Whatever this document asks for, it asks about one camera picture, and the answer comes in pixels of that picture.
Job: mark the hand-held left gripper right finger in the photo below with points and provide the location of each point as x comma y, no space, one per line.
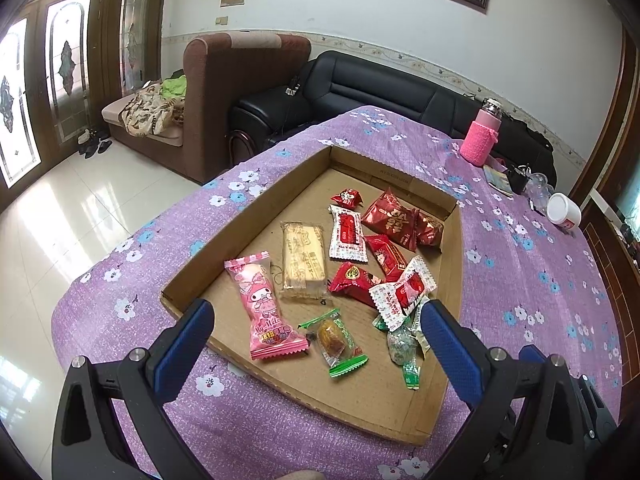
450,350

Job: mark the wooden partition cabinet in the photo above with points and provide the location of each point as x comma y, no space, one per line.
600,240

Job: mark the orange candy green wrapper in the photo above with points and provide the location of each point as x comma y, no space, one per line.
332,340

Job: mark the small booklet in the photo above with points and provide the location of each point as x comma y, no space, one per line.
497,180

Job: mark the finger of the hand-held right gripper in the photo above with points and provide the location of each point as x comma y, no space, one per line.
597,410

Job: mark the dark red gold snack packet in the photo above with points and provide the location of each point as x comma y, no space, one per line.
430,230

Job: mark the red snack packet yellow label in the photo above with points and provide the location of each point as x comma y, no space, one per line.
352,280

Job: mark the black leather sofa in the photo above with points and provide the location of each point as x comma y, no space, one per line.
375,80

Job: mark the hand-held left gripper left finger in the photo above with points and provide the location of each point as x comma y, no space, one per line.
182,355

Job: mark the large red snack packet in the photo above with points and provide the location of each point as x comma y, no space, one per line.
387,217

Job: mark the small red white candy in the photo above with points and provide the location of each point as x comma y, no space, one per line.
348,197

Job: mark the printed blanket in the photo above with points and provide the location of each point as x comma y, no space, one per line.
145,110

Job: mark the pink sleeved bottle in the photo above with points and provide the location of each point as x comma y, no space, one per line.
477,140

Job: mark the white red snack packet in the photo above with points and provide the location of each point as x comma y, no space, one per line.
402,292
347,232

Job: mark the beige cracker packet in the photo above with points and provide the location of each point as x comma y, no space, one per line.
302,260

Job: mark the brown sofa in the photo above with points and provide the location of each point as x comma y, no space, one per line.
225,85

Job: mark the shallow cardboard tray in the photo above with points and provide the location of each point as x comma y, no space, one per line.
250,220

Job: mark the green cloth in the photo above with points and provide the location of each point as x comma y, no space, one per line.
175,85

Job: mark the dark slipper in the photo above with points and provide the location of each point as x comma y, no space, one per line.
105,146
89,147

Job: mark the pink cartoon snack packet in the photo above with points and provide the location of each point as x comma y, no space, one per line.
262,305

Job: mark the white plastic jar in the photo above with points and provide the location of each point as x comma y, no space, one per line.
562,210

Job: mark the small black device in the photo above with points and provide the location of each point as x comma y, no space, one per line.
292,87

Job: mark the wooden glass double door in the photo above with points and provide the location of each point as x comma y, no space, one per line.
102,60

